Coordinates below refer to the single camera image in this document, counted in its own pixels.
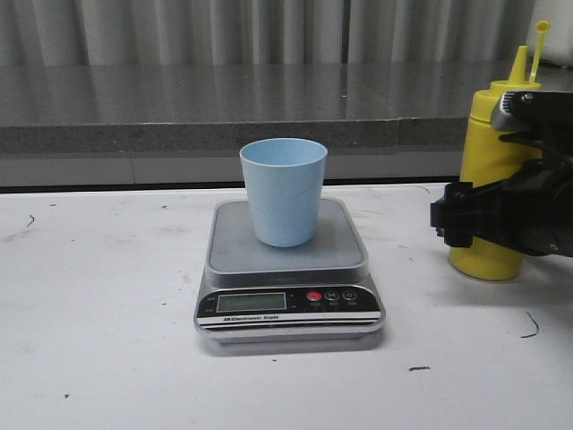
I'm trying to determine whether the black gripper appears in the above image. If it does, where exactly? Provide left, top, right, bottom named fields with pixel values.
left=430, top=90, right=572, bottom=257

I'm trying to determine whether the yellow squeeze bottle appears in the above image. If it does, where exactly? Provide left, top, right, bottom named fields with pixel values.
left=449, top=21, right=551, bottom=281

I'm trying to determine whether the light blue plastic cup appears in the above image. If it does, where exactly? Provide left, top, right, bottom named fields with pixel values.
left=239, top=138, right=328, bottom=247

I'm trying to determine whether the silver digital kitchen scale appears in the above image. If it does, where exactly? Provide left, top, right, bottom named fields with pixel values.
left=194, top=198, right=386, bottom=343

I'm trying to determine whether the white object on counter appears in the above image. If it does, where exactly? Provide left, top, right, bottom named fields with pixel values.
left=541, top=30, right=572, bottom=68

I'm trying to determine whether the grey stone counter ledge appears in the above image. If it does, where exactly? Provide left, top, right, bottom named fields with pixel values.
left=0, top=61, right=573, bottom=187

